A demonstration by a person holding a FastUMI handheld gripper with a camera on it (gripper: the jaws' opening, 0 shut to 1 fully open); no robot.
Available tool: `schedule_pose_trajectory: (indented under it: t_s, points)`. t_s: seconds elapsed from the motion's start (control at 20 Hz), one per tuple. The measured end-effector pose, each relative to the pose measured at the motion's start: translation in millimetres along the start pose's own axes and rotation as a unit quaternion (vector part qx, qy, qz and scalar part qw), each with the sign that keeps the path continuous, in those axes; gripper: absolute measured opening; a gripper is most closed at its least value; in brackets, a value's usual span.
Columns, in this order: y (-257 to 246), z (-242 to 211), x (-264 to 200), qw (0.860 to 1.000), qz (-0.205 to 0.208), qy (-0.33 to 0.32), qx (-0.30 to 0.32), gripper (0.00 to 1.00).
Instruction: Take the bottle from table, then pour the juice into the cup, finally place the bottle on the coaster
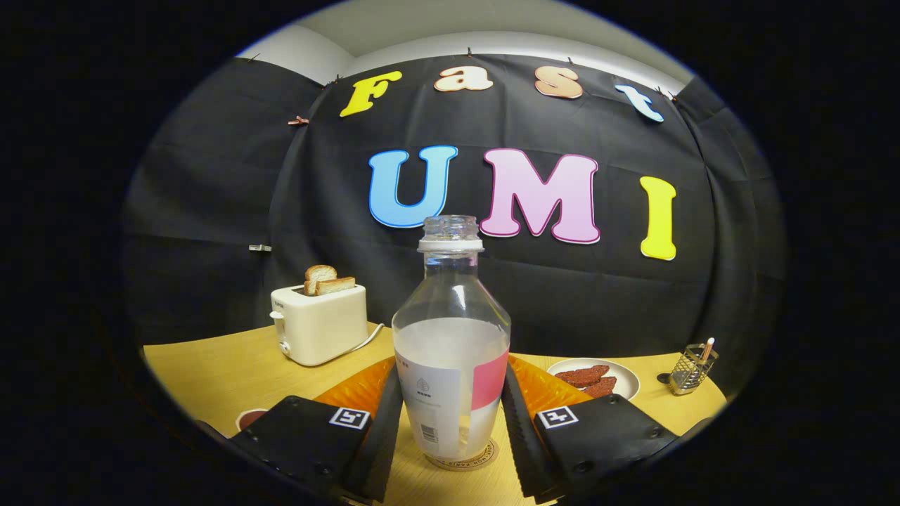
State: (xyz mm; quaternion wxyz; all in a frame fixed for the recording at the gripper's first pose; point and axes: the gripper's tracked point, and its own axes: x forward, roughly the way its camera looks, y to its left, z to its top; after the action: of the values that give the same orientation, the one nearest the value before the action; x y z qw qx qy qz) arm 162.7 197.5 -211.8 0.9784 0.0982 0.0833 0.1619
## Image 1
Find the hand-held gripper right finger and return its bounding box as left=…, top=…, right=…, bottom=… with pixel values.
left=501, top=355, right=679, bottom=503

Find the round-topped toast slice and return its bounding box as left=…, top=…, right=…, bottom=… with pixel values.
left=304, top=265, right=338, bottom=296

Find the wooden table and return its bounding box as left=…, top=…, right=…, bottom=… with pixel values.
left=143, top=322, right=728, bottom=506

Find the white toaster cable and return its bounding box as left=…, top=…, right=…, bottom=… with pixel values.
left=345, top=323, right=385, bottom=356

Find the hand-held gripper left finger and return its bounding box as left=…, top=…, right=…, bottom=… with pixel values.
left=231, top=356, right=405, bottom=503

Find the metal mesh pen holder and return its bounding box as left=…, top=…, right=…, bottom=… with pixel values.
left=668, top=344, right=719, bottom=396

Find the cream toaster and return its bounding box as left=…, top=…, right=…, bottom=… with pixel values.
left=270, top=284, right=370, bottom=367

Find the clear juice bottle pink label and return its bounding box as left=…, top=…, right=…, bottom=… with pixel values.
left=392, top=215, right=512, bottom=465

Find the round wooden coaster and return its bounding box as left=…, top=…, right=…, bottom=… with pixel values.
left=426, top=437, right=500, bottom=472

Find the white round plate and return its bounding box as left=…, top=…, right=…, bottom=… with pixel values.
left=546, top=358, right=641, bottom=401

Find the black backdrop cloth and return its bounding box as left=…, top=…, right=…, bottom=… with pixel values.
left=120, top=55, right=787, bottom=415

